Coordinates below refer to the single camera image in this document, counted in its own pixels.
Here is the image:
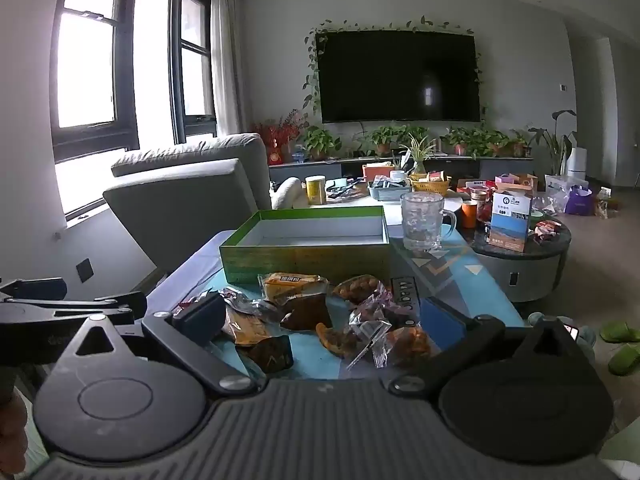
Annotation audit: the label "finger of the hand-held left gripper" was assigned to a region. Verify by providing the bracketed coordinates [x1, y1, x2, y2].
[0, 278, 68, 303]
[0, 291, 149, 326]

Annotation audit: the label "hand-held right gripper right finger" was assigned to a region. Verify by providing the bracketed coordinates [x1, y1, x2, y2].
[389, 296, 584, 397]

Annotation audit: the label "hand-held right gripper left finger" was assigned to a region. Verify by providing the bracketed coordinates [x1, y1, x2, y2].
[60, 291, 258, 396]

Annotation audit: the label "orange bun packet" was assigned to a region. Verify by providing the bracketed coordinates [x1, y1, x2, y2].
[382, 326, 433, 367]

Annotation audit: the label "orange snack packet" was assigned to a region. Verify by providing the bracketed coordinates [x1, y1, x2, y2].
[220, 305, 273, 347]

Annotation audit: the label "silver wrapper packet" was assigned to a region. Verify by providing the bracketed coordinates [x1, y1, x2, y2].
[219, 286, 283, 322]

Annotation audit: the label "clear dark snack packet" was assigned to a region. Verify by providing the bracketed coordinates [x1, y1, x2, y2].
[348, 294, 417, 333]

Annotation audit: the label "clear empty-looking wrapper packet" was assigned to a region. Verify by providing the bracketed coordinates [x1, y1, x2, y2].
[346, 319, 394, 370]

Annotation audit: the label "dark brown cake packet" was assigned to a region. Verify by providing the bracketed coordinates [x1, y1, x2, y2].
[245, 334, 295, 375]

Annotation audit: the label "yellow cracker packet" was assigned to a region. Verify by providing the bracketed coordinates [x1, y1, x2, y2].
[257, 271, 329, 307]

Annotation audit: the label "orange pastry packet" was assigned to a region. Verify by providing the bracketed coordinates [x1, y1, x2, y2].
[315, 322, 362, 359]

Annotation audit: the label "green cardboard box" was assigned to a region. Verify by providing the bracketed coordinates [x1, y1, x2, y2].
[219, 205, 392, 287]

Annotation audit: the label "person's left hand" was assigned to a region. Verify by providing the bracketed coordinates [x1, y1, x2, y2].
[0, 396, 30, 478]

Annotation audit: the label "black rectangular device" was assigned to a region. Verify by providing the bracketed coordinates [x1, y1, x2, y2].
[389, 276, 422, 330]

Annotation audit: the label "lavender cloth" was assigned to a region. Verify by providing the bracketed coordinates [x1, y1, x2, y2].
[144, 231, 237, 317]

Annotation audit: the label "dark round side table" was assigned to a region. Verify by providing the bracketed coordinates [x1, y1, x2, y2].
[469, 209, 572, 304]

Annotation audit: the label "clear glass mug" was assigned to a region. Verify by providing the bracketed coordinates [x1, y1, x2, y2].
[400, 192, 459, 252]

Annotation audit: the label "blue and white carton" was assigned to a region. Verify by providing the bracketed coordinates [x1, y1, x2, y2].
[487, 189, 534, 254]

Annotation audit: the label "grey sofa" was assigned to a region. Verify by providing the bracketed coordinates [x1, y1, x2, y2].
[102, 132, 273, 272]

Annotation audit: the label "red patterned paper cup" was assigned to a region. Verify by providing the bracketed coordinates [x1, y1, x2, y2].
[470, 185, 494, 224]

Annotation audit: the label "yellow wicker basket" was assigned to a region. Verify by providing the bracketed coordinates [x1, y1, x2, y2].
[410, 172, 452, 196]

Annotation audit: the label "red wrapped snack bag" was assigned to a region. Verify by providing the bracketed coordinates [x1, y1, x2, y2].
[533, 220, 562, 244]

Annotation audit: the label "teal plastic basket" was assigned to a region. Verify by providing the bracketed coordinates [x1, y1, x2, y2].
[367, 180, 414, 202]

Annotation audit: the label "grey slippers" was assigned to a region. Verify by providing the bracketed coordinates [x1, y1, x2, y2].
[527, 311, 597, 361]

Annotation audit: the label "white round coffee table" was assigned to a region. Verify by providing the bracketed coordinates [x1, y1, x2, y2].
[272, 179, 476, 213]

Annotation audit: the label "white pillow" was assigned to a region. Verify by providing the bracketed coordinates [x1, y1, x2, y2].
[271, 177, 309, 210]

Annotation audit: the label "pink box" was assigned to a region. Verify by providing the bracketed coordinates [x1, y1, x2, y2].
[494, 173, 539, 194]

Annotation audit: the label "orange box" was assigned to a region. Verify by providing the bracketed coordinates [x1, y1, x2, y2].
[362, 162, 396, 182]

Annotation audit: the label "grey television cabinet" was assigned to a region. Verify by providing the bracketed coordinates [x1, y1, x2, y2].
[267, 156, 536, 184]

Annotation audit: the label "spider plant in vase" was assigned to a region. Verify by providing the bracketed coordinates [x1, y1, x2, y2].
[399, 132, 442, 177]

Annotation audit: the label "yellow can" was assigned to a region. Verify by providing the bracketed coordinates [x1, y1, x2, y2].
[305, 175, 327, 205]

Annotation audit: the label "white bag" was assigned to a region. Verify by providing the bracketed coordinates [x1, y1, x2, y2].
[544, 174, 581, 212]

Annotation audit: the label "green slipper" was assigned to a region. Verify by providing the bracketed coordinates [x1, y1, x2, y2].
[599, 321, 640, 344]
[607, 344, 640, 377]

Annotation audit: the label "green potted plant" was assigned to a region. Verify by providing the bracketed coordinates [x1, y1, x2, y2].
[442, 127, 481, 157]
[301, 126, 342, 162]
[369, 124, 407, 157]
[507, 130, 535, 157]
[475, 130, 510, 157]

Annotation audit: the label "purple bag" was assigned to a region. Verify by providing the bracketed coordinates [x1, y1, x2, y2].
[566, 185, 594, 216]

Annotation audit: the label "red flower arrangement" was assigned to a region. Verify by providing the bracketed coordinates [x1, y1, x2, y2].
[249, 110, 307, 167]

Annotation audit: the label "white air purifier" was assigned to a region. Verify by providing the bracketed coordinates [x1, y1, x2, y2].
[565, 146, 589, 179]

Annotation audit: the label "tall leafy floor plant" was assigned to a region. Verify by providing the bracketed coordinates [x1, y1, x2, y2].
[529, 109, 579, 177]

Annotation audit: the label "black framed window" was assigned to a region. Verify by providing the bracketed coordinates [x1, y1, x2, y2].
[49, 0, 217, 167]

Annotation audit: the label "sheer white curtain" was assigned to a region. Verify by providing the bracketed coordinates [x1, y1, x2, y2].
[210, 0, 247, 137]

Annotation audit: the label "green ivy vine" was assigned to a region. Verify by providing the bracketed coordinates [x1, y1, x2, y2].
[301, 15, 487, 117]

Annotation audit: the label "black wall television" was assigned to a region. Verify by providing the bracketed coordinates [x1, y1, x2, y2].
[316, 30, 482, 124]

